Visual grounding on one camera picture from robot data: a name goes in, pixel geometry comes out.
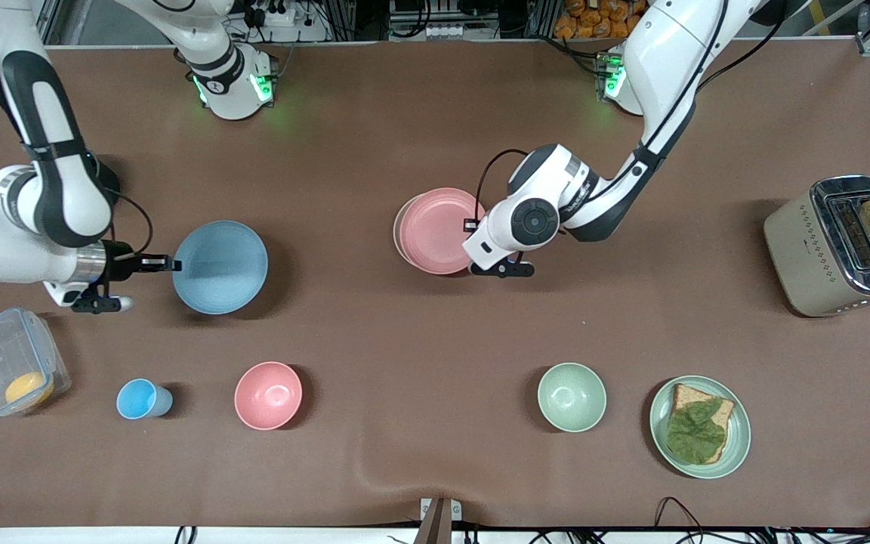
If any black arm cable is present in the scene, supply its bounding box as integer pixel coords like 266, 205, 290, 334
465, 0, 730, 232
106, 189, 155, 258

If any white power strip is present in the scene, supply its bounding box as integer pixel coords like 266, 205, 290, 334
242, 0, 307, 28

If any shallow blue plate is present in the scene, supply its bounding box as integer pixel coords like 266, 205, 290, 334
172, 220, 269, 315

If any brown toast slice on plate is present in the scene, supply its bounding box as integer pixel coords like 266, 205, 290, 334
668, 384, 736, 463

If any green bowl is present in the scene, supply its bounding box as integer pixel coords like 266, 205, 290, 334
538, 363, 607, 433

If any green lettuce leaf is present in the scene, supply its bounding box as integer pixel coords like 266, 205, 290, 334
666, 399, 727, 465

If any orange snack packets pile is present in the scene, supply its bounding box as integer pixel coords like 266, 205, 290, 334
554, 0, 651, 40

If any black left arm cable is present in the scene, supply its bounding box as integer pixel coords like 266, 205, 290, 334
465, 0, 730, 232

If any shallow pink plate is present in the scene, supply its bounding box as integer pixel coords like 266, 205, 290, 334
397, 187, 487, 275

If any blue cup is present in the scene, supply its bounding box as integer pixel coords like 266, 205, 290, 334
116, 379, 174, 420

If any black cable at table edge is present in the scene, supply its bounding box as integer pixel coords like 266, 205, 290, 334
654, 496, 715, 534

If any green plate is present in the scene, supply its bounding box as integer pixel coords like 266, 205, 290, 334
649, 376, 751, 479

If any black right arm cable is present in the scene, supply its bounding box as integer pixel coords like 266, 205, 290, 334
106, 189, 155, 258

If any metal table clamp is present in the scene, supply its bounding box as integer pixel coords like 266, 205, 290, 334
420, 497, 463, 544

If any beige and chrome toaster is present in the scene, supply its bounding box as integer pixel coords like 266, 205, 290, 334
764, 175, 870, 318

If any pink bowl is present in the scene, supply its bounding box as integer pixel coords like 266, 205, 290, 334
234, 362, 304, 431

